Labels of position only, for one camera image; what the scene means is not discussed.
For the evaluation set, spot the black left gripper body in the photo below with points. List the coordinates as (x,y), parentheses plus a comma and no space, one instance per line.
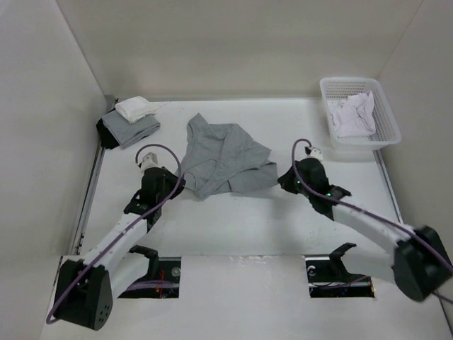
(170,185)

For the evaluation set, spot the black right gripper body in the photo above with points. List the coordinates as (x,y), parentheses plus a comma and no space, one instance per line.
(296,168)

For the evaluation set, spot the grey tank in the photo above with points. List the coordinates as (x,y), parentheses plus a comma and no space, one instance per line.
(224,158)
(126,133)

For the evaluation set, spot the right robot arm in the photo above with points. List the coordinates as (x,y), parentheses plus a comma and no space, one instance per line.
(417,262)

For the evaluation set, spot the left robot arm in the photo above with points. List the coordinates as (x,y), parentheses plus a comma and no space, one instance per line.
(87,287)

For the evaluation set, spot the folded grey tank top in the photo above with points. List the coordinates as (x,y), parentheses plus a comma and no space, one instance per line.
(126,133)

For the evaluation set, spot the folded black tank top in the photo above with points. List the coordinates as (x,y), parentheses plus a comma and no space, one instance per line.
(106,137)

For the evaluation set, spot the white crumpled tank top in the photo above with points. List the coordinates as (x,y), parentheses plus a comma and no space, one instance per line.
(352,117)

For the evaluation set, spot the folded white tank top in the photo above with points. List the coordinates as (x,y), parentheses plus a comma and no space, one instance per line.
(136,108)

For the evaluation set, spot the white plastic basket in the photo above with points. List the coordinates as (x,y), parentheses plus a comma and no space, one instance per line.
(387,131)

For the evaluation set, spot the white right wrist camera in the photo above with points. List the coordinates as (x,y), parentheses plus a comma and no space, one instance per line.
(313,152)

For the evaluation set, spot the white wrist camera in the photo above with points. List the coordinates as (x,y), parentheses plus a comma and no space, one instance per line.
(149,160)
(313,152)

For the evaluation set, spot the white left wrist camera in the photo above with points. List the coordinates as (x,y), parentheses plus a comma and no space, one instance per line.
(149,160)

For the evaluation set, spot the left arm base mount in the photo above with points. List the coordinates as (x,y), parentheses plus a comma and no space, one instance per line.
(161,280)

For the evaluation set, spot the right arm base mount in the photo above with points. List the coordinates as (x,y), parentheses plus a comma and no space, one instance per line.
(328,277)

